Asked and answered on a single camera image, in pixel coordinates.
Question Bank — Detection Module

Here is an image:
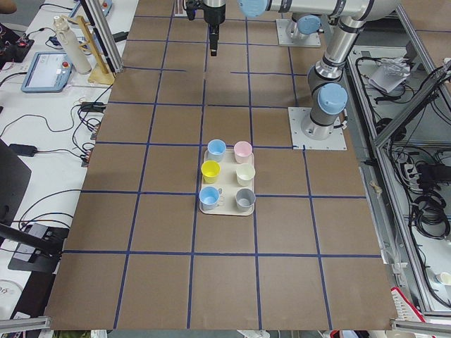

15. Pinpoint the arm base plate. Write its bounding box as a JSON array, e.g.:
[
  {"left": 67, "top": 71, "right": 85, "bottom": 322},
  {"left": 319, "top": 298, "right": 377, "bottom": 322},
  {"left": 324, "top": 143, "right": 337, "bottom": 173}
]
[
  {"left": 288, "top": 107, "right": 347, "bottom": 151},
  {"left": 276, "top": 19, "right": 321, "bottom": 48}
]

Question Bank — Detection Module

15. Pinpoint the grey plastic cup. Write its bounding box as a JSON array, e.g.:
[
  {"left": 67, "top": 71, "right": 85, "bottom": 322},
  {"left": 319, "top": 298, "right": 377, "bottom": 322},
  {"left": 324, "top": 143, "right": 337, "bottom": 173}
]
[{"left": 235, "top": 188, "right": 256, "bottom": 212}]

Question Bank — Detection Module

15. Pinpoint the yellow plastic cup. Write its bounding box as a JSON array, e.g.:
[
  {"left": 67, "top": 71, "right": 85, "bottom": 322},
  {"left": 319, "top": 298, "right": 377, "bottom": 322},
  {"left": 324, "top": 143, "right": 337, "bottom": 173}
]
[{"left": 201, "top": 160, "right": 221, "bottom": 184}]

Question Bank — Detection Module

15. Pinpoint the beige plastic tray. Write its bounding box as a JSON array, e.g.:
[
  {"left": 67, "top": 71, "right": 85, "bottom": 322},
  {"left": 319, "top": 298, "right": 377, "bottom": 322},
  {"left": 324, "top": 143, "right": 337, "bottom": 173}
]
[{"left": 199, "top": 149, "right": 254, "bottom": 216}]

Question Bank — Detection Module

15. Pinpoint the light blue plastic cup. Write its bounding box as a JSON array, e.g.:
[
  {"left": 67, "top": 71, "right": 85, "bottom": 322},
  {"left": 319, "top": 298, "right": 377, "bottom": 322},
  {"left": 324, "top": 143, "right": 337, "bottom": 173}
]
[{"left": 207, "top": 139, "right": 226, "bottom": 163}]

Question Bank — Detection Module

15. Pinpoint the light blue front cup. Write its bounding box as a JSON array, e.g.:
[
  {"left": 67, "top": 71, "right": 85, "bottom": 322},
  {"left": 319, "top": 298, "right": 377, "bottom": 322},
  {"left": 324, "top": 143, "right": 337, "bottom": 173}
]
[{"left": 199, "top": 187, "right": 220, "bottom": 211}]

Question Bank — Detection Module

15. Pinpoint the cream plastic cup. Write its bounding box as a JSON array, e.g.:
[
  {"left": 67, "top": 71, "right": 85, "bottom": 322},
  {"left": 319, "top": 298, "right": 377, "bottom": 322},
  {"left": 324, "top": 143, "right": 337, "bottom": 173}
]
[{"left": 235, "top": 163, "right": 256, "bottom": 187}]

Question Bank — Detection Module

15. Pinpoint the black power adapter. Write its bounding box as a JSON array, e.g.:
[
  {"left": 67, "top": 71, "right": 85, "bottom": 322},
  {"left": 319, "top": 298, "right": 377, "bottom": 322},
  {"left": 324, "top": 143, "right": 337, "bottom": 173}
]
[{"left": 8, "top": 144, "right": 38, "bottom": 157}]

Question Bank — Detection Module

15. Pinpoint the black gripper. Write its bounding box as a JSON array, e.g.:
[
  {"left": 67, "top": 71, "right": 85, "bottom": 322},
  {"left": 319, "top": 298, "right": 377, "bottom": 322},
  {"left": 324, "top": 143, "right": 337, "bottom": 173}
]
[{"left": 202, "top": 0, "right": 226, "bottom": 56}]

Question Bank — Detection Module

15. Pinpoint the beige water bottle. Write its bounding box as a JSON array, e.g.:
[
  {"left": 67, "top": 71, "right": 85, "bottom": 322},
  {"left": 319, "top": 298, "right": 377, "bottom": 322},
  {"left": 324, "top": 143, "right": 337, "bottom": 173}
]
[{"left": 54, "top": 15, "right": 92, "bottom": 75}]

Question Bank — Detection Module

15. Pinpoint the blue teach pendant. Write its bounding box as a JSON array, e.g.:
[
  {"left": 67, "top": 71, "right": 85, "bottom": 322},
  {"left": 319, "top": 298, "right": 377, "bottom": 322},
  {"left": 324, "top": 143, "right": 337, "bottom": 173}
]
[{"left": 21, "top": 51, "right": 73, "bottom": 93}]

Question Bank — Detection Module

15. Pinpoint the black monitor stand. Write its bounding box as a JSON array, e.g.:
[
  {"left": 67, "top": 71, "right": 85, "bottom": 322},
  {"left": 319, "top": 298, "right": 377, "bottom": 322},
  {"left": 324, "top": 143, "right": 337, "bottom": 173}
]
[{"left": 1, "top": 142, "right": 69, "bottom": 273}]

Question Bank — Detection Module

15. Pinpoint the crumpled white paper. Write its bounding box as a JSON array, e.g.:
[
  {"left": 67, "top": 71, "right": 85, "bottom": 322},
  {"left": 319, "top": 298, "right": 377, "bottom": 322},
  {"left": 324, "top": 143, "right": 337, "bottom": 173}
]
[{"left": 369, "top": 57, "right": 410, "bottom": 94}]

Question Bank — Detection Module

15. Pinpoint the wooden cup stand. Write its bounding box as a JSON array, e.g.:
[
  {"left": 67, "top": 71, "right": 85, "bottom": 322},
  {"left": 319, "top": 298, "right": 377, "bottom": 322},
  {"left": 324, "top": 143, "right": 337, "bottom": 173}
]
[{"left": 67, "top": 15, "right": 115, "bottom": 85}]

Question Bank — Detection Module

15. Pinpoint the pink plastic cup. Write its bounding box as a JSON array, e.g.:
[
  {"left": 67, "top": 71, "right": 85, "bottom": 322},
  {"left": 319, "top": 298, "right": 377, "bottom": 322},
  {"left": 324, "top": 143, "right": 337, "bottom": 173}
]
[{"left": 233, "top": 141, "right": 253, "bottom": 164}]

